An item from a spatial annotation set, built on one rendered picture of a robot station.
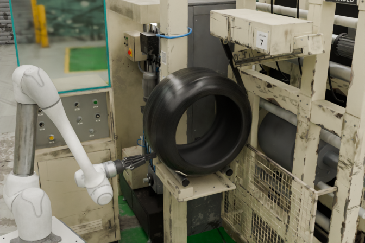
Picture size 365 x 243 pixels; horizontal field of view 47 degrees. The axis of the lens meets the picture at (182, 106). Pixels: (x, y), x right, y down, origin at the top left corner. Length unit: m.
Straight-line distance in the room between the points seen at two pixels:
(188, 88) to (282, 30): 0.55
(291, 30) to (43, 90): 1.18
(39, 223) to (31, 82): 0.66
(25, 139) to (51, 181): 0.79
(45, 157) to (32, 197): 0.78
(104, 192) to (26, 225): 0.38
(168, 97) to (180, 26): 0.49
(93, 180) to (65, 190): 0.92
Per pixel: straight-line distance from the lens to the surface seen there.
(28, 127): 2.17
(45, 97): 1.97
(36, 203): 2.10
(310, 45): 2.04
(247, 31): 2.17
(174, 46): 2.46
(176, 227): 2.98
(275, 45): 2.04
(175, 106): 2.14
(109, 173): 2.24
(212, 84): 2.19
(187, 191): 2.38
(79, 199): 3.04
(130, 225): 3.60
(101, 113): 2.86
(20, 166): 2.24
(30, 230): 2.15
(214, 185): 2.53
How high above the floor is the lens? 2.08
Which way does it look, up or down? 20 degrees down
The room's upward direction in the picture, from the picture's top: straight up
